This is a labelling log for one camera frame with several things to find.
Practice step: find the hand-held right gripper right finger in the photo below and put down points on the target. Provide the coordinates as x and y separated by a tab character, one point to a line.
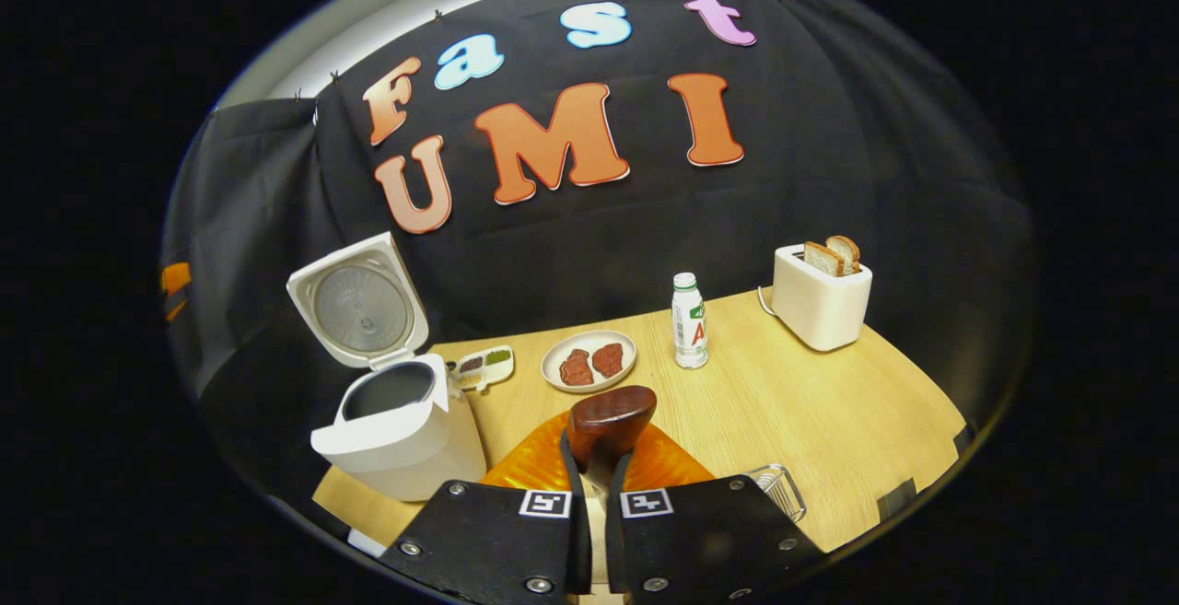
709	541

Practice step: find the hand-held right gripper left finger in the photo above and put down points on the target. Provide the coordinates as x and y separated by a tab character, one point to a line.
488	545

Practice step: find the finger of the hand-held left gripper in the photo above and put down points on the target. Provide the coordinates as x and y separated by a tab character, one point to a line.
175	278

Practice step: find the white rice cooker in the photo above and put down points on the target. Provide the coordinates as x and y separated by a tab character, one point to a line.
405	439

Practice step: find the brown wooden spoon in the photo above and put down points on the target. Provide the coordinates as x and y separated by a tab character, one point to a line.
608	421

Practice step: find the white divided condiment tray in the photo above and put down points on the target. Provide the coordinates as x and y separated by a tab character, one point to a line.
484	368

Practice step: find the white round plate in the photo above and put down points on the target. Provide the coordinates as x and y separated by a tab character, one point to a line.
553	370

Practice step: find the black tape patch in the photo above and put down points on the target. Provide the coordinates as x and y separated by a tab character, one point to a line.
898	499

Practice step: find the red meat piece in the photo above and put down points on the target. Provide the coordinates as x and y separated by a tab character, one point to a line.
608	359
577	368

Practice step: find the white drink bottle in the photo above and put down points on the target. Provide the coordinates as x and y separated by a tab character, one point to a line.
689	329

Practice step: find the white toaster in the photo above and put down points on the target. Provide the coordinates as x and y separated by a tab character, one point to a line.
820	310

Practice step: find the black backdrop cloth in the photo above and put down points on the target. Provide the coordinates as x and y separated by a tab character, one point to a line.
783	145

